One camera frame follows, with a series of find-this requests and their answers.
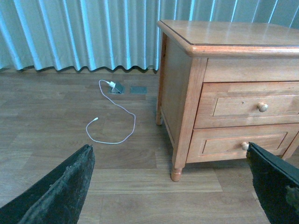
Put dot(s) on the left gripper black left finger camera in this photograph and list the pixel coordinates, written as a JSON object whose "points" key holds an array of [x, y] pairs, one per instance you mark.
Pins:
{"points": [[58, 197]]}

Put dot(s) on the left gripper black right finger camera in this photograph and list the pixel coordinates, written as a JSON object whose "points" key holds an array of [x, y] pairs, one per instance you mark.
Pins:
{"points": [[276, 183]]}

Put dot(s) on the round drawer knob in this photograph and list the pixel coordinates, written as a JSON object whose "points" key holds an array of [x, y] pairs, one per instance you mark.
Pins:
{"points": [[262, 107], [245, 146]]}

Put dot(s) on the wooden drawer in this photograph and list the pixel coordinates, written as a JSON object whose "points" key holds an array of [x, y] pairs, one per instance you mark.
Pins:
{"points": [[217, 144], [235, 104]]}

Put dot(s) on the light wooden nightstand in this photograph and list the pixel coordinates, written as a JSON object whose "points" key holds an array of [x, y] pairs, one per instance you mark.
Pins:
{"points": [[198, 52]]}

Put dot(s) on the open metal floor socket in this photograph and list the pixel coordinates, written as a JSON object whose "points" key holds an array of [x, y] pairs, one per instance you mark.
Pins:
{"points": [[118, 89]]}

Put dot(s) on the white plug in floor socket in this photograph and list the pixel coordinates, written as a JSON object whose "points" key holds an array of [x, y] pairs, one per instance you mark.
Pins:
{"points": [[111, 84]]}

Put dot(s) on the closed metal floor plate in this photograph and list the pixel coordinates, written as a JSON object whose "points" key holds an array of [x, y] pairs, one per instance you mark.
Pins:
{"points": [[138, 90]]}

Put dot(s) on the pale pleated curtain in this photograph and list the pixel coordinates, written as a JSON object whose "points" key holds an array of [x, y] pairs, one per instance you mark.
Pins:
{"points": [[112, 33]]}

